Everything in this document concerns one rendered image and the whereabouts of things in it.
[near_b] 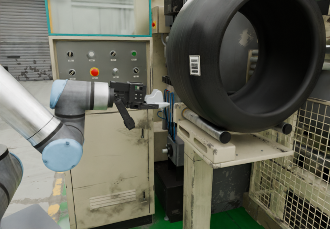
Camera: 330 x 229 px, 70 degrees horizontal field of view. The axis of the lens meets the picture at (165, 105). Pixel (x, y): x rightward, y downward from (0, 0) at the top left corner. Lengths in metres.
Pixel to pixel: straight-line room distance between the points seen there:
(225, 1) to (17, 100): 0.61
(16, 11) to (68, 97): 9.56
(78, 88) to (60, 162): 0.22
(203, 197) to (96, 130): 0.72
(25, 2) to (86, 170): 9.06
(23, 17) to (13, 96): 9.59
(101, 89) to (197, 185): 0.85
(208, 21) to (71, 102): 0.47
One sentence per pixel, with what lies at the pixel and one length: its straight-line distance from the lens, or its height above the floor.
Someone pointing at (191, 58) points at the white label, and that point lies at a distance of 0.74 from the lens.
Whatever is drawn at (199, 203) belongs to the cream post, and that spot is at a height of 0.35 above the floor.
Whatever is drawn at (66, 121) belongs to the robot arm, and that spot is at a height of 1.00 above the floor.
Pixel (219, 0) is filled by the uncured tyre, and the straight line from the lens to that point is 0.78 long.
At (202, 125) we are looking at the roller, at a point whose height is 0.90.
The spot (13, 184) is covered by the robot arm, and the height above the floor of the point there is 0.81.
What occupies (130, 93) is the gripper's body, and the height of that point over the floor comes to 1.07.
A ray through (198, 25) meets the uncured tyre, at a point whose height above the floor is 1.28.
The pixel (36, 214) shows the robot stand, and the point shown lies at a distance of 1.09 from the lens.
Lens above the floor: 1.21
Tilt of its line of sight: 14 degrees down
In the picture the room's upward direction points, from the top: straight up
